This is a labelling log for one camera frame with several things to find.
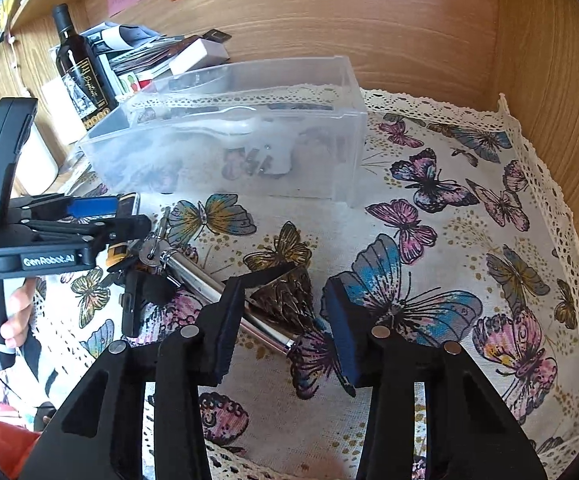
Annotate pile of papers and booklets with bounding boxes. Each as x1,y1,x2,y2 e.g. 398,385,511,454
88,21,233,95

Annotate butterfly print lace tablecloth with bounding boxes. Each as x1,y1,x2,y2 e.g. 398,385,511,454
30,82,579,480

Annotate small silver-edged box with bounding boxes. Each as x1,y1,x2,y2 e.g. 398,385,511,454
118,192,141,220

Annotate dark gold patterned fan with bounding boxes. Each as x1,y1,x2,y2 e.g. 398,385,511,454
242,261,321,337

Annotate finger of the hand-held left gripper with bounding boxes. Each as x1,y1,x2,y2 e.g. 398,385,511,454
10,192,121,223
21,214,152,243

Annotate white rectangular box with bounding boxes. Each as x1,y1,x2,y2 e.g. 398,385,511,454
170,39,231,76

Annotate silver keys on ring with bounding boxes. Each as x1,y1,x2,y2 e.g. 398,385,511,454
137,207,180,272

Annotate clear plastic storage box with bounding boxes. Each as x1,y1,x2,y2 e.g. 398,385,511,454
78,55,369,209

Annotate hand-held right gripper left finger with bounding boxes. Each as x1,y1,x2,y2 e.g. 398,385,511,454
17,279,245,480

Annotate white plastic tool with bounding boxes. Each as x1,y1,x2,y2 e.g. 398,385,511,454
170,107,296,177

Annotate chrome metal tube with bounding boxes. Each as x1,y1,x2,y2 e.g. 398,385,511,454
162,252,303,353

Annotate dark glass wine bottle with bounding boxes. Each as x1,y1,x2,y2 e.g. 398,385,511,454
52,4,121,134

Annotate person's left hand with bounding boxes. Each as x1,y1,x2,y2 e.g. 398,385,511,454
0,279,38,349

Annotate black round foam ball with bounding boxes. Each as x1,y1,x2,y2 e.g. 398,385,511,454
140,275,178,309

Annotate black key fob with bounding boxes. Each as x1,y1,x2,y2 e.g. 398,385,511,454
121,270,146,339

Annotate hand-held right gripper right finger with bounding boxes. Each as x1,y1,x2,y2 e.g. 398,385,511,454
320,274,551,480

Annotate yellow black key tag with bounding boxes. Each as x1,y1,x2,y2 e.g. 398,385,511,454
104,242,131,274

